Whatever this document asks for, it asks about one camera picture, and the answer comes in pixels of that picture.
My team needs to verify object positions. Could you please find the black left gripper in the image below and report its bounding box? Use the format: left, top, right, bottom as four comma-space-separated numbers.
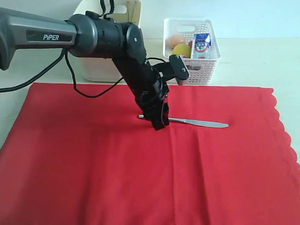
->
135, 80, 169, 131

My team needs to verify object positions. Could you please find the steel table knife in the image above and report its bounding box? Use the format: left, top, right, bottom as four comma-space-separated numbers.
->
138, 114, 230, 129

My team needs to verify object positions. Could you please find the yellow lemon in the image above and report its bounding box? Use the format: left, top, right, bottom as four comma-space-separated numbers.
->
173, 43, 191, 59

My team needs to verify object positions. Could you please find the brown egg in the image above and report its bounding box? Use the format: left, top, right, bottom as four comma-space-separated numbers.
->
166, 35, 186, 49

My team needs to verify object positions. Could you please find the red sausage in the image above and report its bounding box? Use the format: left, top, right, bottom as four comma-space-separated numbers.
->
188, 41, 193, 48

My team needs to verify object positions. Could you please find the blue white milk carton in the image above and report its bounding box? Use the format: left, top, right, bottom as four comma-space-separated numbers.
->
191, 33, 212, 60

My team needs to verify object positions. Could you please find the red tablecloth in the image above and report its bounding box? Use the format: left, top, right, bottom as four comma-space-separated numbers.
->
0, 83, 300, 225

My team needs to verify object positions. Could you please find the wooden chopstick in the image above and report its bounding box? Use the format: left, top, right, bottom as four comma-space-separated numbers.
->
126, 1, 131, 22
132, 1, 137, 24

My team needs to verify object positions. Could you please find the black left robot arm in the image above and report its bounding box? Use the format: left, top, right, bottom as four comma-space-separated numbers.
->
0, 7, 169, 130

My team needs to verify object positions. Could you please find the white perforated plastic basket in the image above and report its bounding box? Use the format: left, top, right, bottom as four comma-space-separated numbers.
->
163, 18, 221, 85

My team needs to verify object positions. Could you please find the cream plastic tub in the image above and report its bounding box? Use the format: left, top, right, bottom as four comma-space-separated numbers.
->
73, 0, 141, 82

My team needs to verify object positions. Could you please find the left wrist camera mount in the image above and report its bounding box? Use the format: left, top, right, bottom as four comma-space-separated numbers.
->
153, 54, 189, 85

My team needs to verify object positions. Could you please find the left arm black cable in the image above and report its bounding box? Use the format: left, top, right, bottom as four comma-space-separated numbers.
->
0, 0, 169, 101

